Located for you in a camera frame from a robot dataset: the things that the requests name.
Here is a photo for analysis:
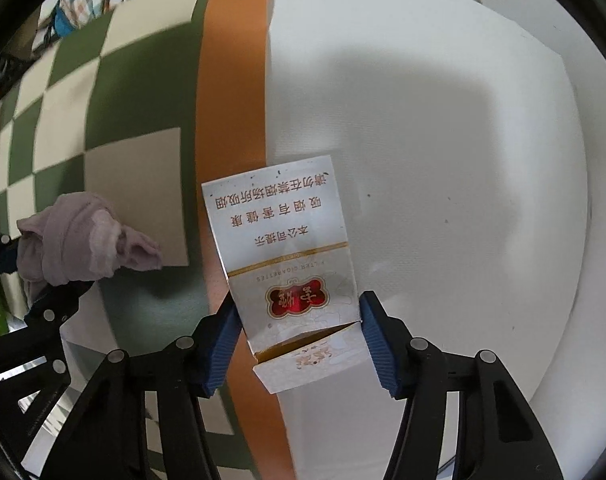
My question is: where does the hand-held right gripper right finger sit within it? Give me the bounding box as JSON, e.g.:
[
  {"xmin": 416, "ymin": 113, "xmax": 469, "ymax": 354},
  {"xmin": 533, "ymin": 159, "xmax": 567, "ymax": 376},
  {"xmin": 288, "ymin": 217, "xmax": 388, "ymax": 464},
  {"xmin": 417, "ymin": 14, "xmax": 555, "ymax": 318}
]
[{"xmin": 359, "ymin": 290, "xmax": 567, "ymax": 480}]

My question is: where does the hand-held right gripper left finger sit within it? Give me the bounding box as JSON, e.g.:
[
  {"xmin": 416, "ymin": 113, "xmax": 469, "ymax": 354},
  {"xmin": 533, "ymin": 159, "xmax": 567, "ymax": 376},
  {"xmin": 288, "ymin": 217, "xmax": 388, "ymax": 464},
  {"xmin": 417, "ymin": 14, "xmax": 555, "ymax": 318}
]
[{"xmin": 43, "ymin": 292, "xmax": 242, "ymax": 480}]

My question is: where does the purple cloth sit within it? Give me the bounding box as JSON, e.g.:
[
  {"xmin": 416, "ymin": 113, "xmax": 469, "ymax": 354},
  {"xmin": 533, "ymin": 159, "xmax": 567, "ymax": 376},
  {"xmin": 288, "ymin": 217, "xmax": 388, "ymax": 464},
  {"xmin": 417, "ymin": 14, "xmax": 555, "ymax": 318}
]
[{"xmin": 17, "ymin": 192, "xmax": 164, "ymax": 312}]

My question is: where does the plaid blanket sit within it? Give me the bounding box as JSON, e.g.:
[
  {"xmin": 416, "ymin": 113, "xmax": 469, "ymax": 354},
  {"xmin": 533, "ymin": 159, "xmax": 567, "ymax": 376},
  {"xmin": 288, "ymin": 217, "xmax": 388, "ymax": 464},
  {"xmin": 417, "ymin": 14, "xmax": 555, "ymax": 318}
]
[{"xmin": 33, "ymin": 0, "xmax": 205, "ymax": 49}]

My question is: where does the green white checkered table mat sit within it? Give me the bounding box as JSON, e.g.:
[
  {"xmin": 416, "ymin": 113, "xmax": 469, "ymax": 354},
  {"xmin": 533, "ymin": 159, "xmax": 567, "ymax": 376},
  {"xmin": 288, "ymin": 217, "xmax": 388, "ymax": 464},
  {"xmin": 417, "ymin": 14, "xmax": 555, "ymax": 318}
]
[{"xmin": 0, "ymin": 0, "xmax": 292, "ymax": 480}]

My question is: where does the white cigarette pack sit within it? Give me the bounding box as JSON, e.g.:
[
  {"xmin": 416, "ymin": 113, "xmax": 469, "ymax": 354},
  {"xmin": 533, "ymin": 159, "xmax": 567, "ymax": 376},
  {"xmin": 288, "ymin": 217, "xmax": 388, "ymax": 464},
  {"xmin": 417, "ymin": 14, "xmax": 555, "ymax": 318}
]
[{"xmin": 201, "ymin": 155, "xmax": 373, "ymax": 395}]

